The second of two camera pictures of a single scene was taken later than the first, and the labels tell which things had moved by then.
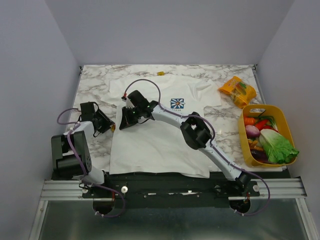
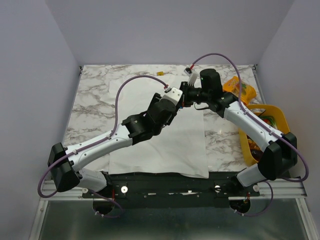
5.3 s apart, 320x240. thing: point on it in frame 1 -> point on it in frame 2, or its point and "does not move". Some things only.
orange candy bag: [240, 93] does not move
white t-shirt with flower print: [157, 147] does not move
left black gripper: [107, 121] -> [156, 99]
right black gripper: [127, 118] -> [185, 94]
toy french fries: [253, 145] does not move
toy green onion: [271, 118] does not move
